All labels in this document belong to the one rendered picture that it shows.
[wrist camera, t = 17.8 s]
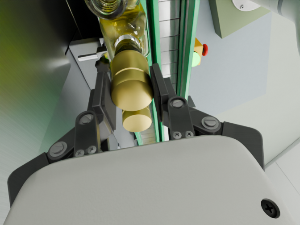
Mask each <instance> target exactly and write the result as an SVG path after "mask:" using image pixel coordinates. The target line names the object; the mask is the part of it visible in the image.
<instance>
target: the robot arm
mask: <svg viewBox="0 0 300 225"><path fill-rule="evenodd" d="M232 3H233V5H234V6H235V7H236V8H237V9H239V10H241V11H251V10H254V9H256V8H258V7H260V6H262V7H264V8H266V9H269V10H271V11H273V12H275V13H277V14H279V15H281V16H283V17H285V18H287V19H289V20H290V21H292V22H293V23H294V24H295V28H296V42H297V49H298V53H299V56H300V0H232ZM150 79H151V82H152V86H153V90H154V97H153V99H154V104H155V107H156V112H157V115H158V121H159V122H161V123H162V126H163V125H164V126H166V127H167V129H168V138H169V140H168V141H163V142H156V143H150V144H145V145H139V146H132V147H127V148H122V149H117V150H110V144H109V138H108V137H109V136H110V135H111V134H114V130H116V114H117V106H116V105H115V104H114V103H113V101H112V99H111V82H110V79H109V76H108V74H107V73H105V72H98V73H97V77H96V84H95V89H92V90H91V91H90V96H89V102H88V107H87V111H84V112H82V113H80V114H79V115H78V116H77V118H76V120H75V127H74V128H72V129H71V130H70V131H69V132H67V133H66V134H65V135H64V136H62V137H61V138H60V139H59V140H57V141H56V142H55V143H54V144H53V145H52V146H51V147H50V148H49V150H48V152H47V153H46V152H44V153H42V154H40V155H39V156H37V157H35V158H33V159H32V160H30V161H28V162H27V163H25V164H24V165H22V166H20V167H19V168H17V169H16V170H14V171H13V172H12V173H11V174H10V175H9V177H8V181H7V185H8V195H9V202H10V210H9V213H8V215H7V217H6V219H5V221H4V223H3V225H298V224H297V223H296V221H295V219H294V218H293V216H292V214H291V213H290V211H289V210H288V208H287V206H286V204H285V203H284V201H283V200H282V198H281V196H280V195H279V193H278V192H277V190H276V188H275V187H274V185H273V184H272V182H271V181H270V179H269V178H268V176H267V175H266V173H265V164H264V151H263V137H262V134H261V133H260V132H259V131H258V130H257V129H254V128H251V127H247V126H243V125H238V124H235V123H230V122H226V121H224V122H220V121H219V120H218V119H217V118H216V117H214V116H211V115H209V114H207V113H204V112H202V111H200V110H197V109H195V108H193V107H190V106H188V102H187V100H186V99H185V98H184V97H182V96H177V95H176V92H175V90H174V87H173V84H172V82H171V79H170V77H166V78H163V75H162V73H161V70H160V67H159V64H158V63H154V64H152V66H150Z"/></svg>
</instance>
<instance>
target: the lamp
mask: <svg viewBox="0 0 300 225"><path fill-rule="evenodd" d="M199 62H200V56H199V55H198V53H197V52H195V51H194V52H193V60H192V67H194V66H196V65H198V63H199Z"/></svg>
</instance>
